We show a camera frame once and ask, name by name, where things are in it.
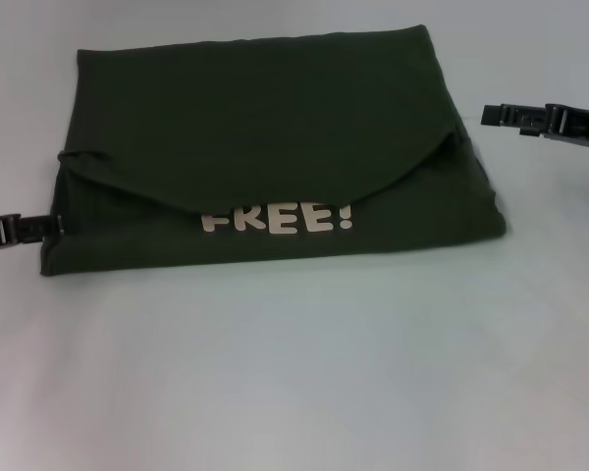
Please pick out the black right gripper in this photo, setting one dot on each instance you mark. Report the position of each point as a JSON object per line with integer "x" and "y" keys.
{"x": 579, "y": 125}

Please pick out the dark green t-shirt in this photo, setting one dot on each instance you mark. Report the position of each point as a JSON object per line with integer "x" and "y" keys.
{"x": 275, "y": 122}

